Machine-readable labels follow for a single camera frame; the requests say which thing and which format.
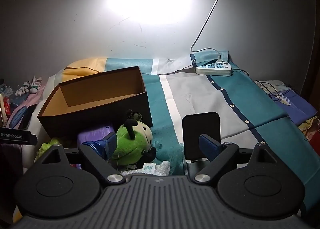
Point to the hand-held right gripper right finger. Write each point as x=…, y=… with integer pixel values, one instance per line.
x=208, y=148

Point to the blue printed cloth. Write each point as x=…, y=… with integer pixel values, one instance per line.
x=297, y=109

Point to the yellow and red printed cloth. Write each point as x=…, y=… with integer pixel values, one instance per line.
x=311, y=131

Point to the white power strip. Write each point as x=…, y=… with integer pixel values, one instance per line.
x=215, y=70

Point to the green and yellow towel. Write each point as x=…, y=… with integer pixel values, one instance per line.
x=46, y=148

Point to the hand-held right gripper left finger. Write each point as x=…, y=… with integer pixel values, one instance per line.
x=107, y=145

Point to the dark brown cardboard box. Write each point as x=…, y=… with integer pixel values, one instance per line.
x=100, y=116

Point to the purple plastic packet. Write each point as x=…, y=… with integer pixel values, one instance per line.
x=95, y=133

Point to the teal mesh bag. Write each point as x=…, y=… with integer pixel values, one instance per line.
x=167, y=151

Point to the black flat card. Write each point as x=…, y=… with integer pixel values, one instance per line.
x=31, y=113

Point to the pink printed cloth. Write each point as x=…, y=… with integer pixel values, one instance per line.
x=30, y=101

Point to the green plush toy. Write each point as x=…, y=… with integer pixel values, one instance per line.
x=132, y=144

